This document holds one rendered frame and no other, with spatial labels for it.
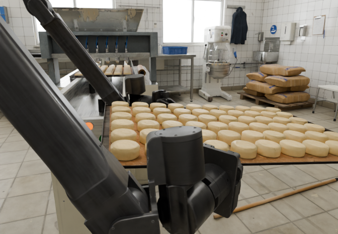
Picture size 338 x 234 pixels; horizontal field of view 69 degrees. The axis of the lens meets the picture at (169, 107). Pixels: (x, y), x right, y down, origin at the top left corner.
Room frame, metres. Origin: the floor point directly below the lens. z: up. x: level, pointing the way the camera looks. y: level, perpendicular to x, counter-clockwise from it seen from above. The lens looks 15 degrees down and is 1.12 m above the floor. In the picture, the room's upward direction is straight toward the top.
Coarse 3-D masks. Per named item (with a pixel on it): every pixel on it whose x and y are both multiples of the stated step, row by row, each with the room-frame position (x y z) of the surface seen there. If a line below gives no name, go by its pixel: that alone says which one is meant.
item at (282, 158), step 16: (160, 128) 0.56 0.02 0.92; (144, 144) 0.45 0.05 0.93; (144, 160) 0.38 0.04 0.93; (240, 160) 0.41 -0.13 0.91; (256, 160) 0.42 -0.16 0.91; (272, 160) 0.43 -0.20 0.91; (288, 160) 0.43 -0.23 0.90; (304, 160) 0.44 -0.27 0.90; (320, 160) 0.45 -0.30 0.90; (336, 160) 0.45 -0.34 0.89
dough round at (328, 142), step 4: (328, 140) 0.51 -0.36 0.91; (332, 140) 0.52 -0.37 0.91; (328, 144) 0.49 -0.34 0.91; (332, 144) 0.49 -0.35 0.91; (336, 144) 0.49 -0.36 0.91; (332, 148) 0.48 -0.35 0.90; (336, 148) 0.48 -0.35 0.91; (328, 152) 0.49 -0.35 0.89; (332, 152) 0.48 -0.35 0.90; (336, 152) 0.48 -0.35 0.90
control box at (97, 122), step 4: (84, 120) 0.88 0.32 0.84; (88, 120) 0.88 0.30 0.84; (92, 120) 0.89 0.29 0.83; (96, 120) 0.89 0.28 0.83; (100, 120) 0.89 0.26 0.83; (92, 124) 0.88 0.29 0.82; (96, 124) 0.89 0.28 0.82; (100, 124) 0.89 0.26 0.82; (96, 128) 0.89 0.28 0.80; (100, 128) 0.89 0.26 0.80; (96, 132) 0.89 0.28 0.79; (100, 132) 0.89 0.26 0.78; (96, 136) 0.89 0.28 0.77
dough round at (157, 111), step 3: (156, 108) 0.67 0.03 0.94; (159, 108) 0.68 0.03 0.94; (162, 108) 0.68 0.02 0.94; (165, 108) 0.68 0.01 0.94; (153, 111) 0.66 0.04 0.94; (156, 111) 0.65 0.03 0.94; (159, 111) 0.64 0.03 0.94; (162, 111) 0.64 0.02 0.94; (165, 111) 0.65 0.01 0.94; (168, 111) 0.65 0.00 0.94; (153, 114) 0.65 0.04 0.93; (156, 114) 0.64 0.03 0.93; (156, 117) 0.65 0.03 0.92
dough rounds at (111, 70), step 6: (102, 66) 2.04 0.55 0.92; (114, 66) 2.06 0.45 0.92; (120, 66) 2.03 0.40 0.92; (126, 66) 2.03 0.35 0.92; (78, 72) 1.63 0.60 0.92; (108, 72) 1.63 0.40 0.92; (114, 72) 1.63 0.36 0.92; (120, 72) 1.63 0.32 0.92; (126, 72) 1.63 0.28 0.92; (132, 72) 1.79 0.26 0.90
